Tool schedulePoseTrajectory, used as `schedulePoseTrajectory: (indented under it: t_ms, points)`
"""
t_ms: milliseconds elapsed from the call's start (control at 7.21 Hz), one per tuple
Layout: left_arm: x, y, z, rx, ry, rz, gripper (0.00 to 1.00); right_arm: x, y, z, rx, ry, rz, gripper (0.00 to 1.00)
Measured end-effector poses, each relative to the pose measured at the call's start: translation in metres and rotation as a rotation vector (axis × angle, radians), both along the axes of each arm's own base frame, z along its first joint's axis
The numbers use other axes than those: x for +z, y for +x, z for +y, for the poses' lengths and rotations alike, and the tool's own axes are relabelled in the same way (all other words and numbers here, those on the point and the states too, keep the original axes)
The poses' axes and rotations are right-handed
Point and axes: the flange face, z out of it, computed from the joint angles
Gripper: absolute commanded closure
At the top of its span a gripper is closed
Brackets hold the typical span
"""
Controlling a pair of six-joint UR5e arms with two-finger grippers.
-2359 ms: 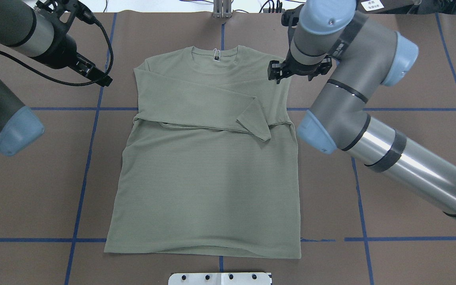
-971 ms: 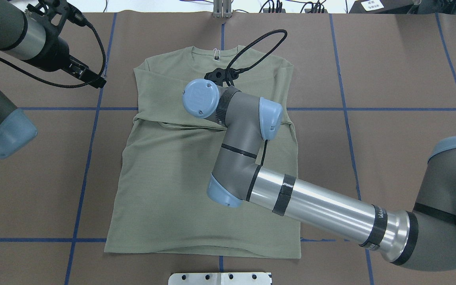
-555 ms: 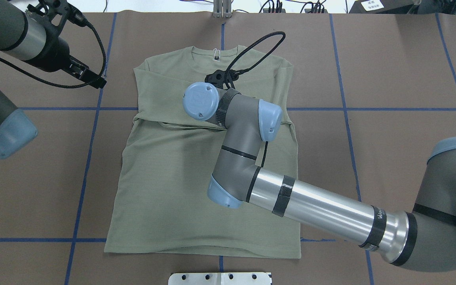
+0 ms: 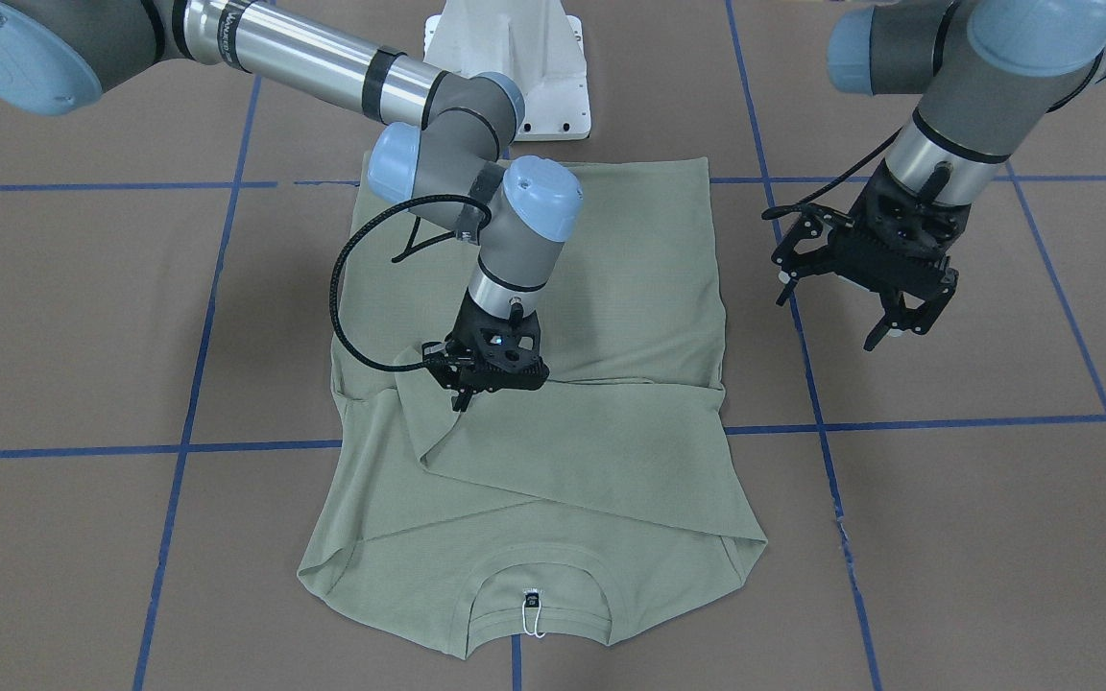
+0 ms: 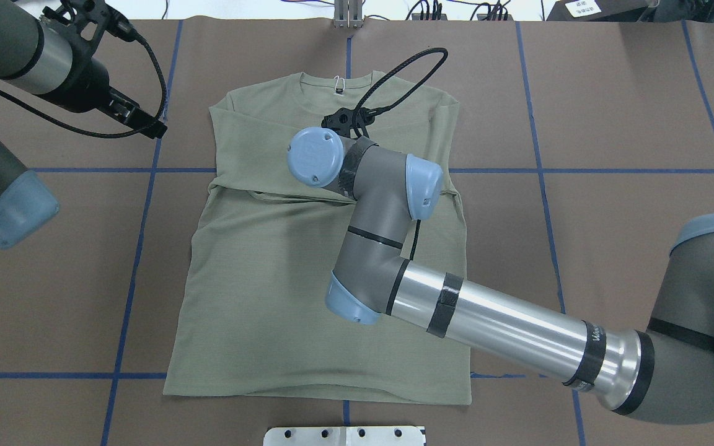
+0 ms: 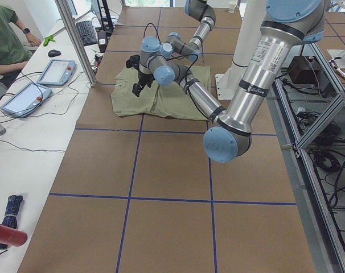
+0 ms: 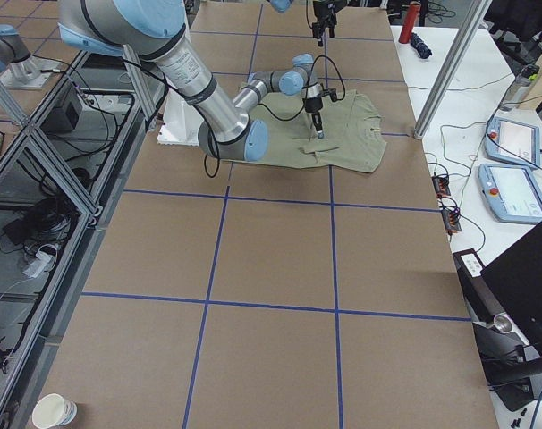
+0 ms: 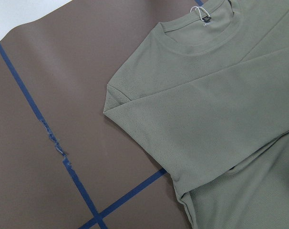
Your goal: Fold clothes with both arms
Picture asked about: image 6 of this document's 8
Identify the person in green shirt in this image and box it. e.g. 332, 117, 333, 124
0, 5, 41, 88

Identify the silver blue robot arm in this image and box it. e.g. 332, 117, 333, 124
125, 1, 216, 79
126, 1, 330, 163

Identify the black power adapter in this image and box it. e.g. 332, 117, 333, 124
97, 30, 108, 53

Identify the aluminium frame post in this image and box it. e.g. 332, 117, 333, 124
55, 0, 97, 87

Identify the black computer mouse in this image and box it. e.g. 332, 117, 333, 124
48, 49, 61, 57

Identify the olive green long-sleeve shirt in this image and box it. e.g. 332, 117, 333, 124
111, 68, 206, 121

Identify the far blue teach pendant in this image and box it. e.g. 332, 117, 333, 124
36, 59, 76, 86

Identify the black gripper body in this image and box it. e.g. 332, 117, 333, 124
125, 55, 140, 69
132, 72, 154, 96

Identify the folded dark blue umbrella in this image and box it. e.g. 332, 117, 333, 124
0, 195, 23, 250

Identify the red cylindrical bottle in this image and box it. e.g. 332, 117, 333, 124
0, 224, 28, 247

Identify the black keyboard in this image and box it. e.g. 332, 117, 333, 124
76, 20, 98, 46

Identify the green plastic clamp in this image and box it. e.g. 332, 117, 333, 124
43, 35, 56, 47

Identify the near blue teach pendant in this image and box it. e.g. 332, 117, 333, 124
1, 82, 52, 118

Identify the brown wooden box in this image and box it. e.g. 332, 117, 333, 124
288, 56, 321, 84

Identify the blue teach pendant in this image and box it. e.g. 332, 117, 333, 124
36, 59, 76, 86
1, 82, 52, 118

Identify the paper cup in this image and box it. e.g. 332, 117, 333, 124
228, 0, 237, 13

